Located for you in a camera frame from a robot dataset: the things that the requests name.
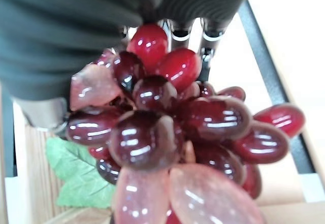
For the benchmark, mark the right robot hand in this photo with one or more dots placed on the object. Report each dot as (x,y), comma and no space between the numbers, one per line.
(63,31)

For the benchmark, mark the red plastic grape bunch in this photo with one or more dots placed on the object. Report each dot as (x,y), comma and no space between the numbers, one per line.
(162,122)

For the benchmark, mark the black metal table frame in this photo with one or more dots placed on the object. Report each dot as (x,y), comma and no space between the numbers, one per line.
(269,81)

